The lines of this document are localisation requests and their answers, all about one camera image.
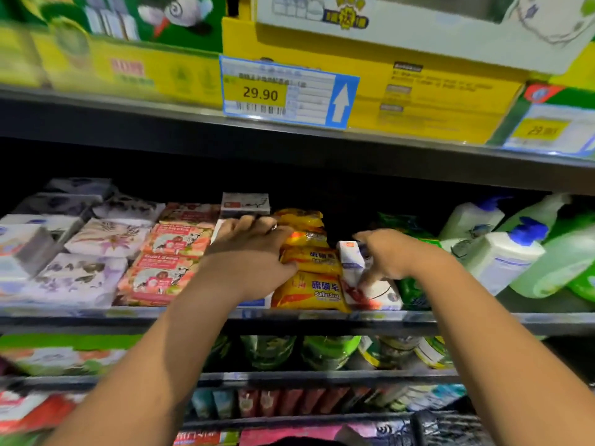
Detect person's left hand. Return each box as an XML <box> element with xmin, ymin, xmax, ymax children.
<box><xmin>197</xmin><ymin>215</ymin><xmax>299</xmax><ymax>303</ymax></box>

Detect person's right hand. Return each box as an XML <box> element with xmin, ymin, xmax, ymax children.
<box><xmin>353</xmin><ymin>227</ymin><xmax>446</xmax><ymax>289</ymax></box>

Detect stack of green soap boxes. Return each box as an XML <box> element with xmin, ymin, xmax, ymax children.
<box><xmin>376</xmin><ymin>213</ymin><xmax>443</xmax><ymax>310</ymax></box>

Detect stack of white purple soap boxes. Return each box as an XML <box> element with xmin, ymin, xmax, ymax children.
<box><xmin>337</xmin><ymin>239</ymin><xmax>403</xmax><ymax>312</ymax></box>

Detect stack of white orange soap boxes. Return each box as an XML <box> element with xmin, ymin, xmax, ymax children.
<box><xmin>220</xmin><ymin>192</ymin><xmax>275</xmax><ymax>310</ymax></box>

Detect stack of yellow soap boxes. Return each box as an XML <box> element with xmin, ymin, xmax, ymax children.
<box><xmin>271</xmin><ymin>209</ymin><xmax>347</xmax><ymax>314</ymax></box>

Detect white hand sanitizer bottle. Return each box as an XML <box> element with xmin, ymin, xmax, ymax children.
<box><xmin>460</xmin><ymin>218</ymin><xmax>550</xmax><ymax>295</ymax></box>
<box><xmin>439</xmin><ymin>195</ymin><xmax>511</xmax><ymax>242</ymax></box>

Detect stack of pink soap boxes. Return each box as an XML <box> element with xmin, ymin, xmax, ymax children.
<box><xmin>116</xmin><ymin>201</ymin><xmax>223</xmax><ymax>307</ymax></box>

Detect pale green hand sanitizer bottle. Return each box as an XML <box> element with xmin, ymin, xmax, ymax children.
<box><xmin>497</xmin><ymin>192</ymin><xmax>573</xmax><ymax>233</ymax></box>

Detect white purple shield soap box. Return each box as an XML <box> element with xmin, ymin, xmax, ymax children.
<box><xmin>0</xmin><ymin>213</ymin><xmax>85</xmax><ymax>245</ymax></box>

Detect person's right forearm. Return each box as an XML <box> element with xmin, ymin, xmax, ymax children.
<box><xmin>413</xmin><ymin>250</ymin><xmax>595</xmax><ymax>446</ymax></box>

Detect person's left forearm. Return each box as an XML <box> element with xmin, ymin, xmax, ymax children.
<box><xmin>42</xmin><ymin>283</ymin><xmax>247</xmax><ymax>446</ymax></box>

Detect teal packets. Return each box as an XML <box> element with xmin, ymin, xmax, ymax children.
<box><xmin>372</xmin><ymin>383</ymin><xmax>468</xmax><ymax>413</ymax></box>

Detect row of blue white tubes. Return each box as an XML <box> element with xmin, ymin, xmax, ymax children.
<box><xmin>190</xmin><ymin>387</ymin><xmax>238</xmax><ymax>421</ymax></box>

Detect row of red tubes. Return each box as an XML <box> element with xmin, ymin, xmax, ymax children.
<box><xmin>237</xmin><ymin>385</ymin><xmax>373</xmax><ymax>417</ymax></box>

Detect flat yellow box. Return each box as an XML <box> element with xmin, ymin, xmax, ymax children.
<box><xmin>221</xmin><ymin>15</ymin><xmax>531</xmax><ymax>147</ymax></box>

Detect white blue price tag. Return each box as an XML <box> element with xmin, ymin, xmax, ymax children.
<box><xmin>502</xmin><ymin>105</ymin><xmax>595</xmax><ymax>159</ymax></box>
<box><xmin>220</xmin><ymin>55</ymin><xmax>361</xmax><ymax>131</ymax></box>

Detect yellow red flat pack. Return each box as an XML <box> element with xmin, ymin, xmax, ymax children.
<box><xmin>172</xmin><ymin>429</ymin><xmax>241</xmax><ymax>446</ymax></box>

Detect pink flat pack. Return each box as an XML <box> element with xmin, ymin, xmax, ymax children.
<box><xmin>240</xmin><ymin>421</ymin><xmax>410</xmax><ymax>446</ymax></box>

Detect green white carton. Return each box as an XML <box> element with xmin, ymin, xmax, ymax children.
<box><xmin>0</xmin><ymin>334</ymin><xmax>145</xmax><ymax>377</ymax></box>

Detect green box mosquito print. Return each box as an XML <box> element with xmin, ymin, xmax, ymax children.
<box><xmin>0</xmin><ymin>0</ymin><xmax>229</xmax><ymax>108</ymax></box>

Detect red white packet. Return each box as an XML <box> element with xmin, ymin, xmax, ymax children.
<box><xmin>0</xmin><ymin>390</ymin><xmax>80</xmax><ymax>435</ymax></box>

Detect wire basket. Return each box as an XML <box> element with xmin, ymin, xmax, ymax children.
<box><xmin>409</xmin><ymin>408</ymin><xmax>498</xmax><ymax>446</ymax></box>

